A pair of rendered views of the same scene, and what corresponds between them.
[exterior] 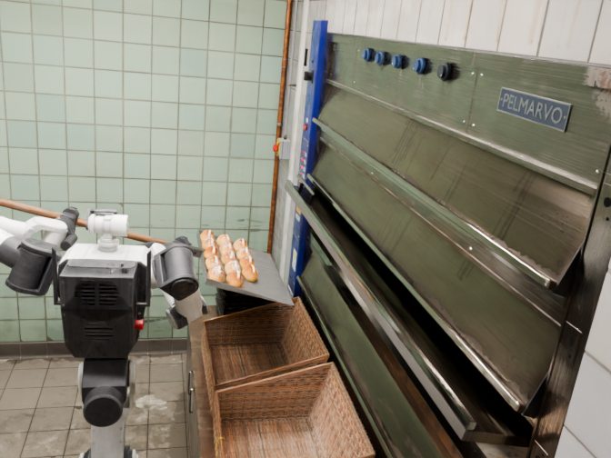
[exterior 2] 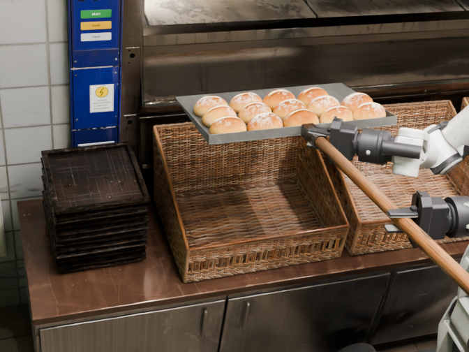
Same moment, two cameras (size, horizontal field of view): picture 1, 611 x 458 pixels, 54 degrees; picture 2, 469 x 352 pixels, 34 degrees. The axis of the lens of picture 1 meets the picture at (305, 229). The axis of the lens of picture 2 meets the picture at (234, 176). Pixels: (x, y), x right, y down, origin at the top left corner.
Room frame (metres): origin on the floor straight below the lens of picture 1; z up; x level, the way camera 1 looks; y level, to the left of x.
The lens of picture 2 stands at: (2.67, 2.04, 2.40)
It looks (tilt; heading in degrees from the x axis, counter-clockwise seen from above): 40 degrees down; 262
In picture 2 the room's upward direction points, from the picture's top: 9 degrees clockwise
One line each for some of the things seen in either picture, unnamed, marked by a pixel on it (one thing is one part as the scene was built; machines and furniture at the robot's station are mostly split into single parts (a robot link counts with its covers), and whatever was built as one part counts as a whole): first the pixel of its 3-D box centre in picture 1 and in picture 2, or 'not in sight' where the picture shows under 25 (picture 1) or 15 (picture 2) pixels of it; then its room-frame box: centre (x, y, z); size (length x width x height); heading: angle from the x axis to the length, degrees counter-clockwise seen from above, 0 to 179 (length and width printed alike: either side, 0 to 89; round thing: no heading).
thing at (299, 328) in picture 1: (259, 351); (247, 191); (2.36, 0.15, 0.72); 0.56 x 0.49 x 0.28; 16
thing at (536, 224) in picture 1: (396, 143); not in sight; (1.86, -0.26, 1.80); 1.79 x 0.11 x 0.19; 15
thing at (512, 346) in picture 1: (385, 221); not in sight; (1.86, -0.26, 1.54); 1.79 x 0.11 x 0.19; 15
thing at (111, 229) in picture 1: (110, 228); not in sight; (1.71, 0.60, 1.47); 0.10 x 0.07 x 0.09; 101
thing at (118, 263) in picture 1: (105, 296); not in sight; (1.65, 0.59, 1.27); 0.34 x 0.30 x 0.36; 101
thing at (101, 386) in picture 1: (106, 377); not in sight; (1.62, 0.58, 1.01); 0.28 x 0.13 x 0.18; 15
